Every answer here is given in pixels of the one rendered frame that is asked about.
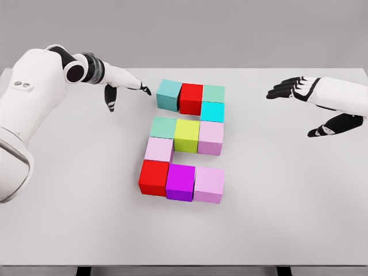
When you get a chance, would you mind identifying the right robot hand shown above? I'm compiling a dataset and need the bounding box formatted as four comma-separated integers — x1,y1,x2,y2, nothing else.
266,76,368,138

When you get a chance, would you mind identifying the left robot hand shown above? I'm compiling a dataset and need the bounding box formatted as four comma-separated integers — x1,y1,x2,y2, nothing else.
103,66,152,113

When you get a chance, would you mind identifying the teal cube block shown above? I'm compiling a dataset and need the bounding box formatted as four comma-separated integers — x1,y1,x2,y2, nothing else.
156,79,183,113

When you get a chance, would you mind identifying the mint green cube block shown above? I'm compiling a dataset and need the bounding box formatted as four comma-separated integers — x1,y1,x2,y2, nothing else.
202,85,226,104
149,116,177,139

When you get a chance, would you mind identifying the red cube block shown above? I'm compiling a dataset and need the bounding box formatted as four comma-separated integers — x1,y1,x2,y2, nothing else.
178,83,204,116
138,159,171,198

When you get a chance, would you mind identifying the pale pink cube block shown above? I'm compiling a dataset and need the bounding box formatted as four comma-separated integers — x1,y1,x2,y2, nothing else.
193,166,225,205
143,136,175,163
197,120,225,157

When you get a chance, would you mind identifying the yellow-green cube block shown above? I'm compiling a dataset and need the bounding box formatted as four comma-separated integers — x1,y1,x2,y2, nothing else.
173,118,201,154

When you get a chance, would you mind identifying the cyan cube block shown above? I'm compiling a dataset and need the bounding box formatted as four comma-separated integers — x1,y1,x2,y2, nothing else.
200,101,225,124

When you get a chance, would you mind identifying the purple cube block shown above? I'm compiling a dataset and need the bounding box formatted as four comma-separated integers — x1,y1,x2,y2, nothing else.
165,163,197,202

